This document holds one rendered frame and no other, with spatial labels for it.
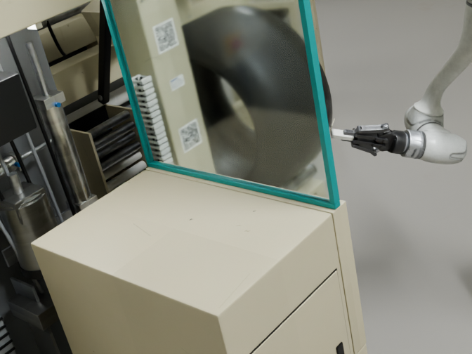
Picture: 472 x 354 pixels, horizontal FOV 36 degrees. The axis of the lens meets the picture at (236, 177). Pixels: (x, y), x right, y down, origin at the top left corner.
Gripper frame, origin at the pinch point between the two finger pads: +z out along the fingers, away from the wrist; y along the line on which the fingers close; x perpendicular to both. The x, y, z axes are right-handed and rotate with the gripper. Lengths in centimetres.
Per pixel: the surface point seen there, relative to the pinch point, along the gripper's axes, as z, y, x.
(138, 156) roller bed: 61, 29, 8
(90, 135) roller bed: 77, 14, 0
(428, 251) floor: -80, 100, 39
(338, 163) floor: -64, 145, 136
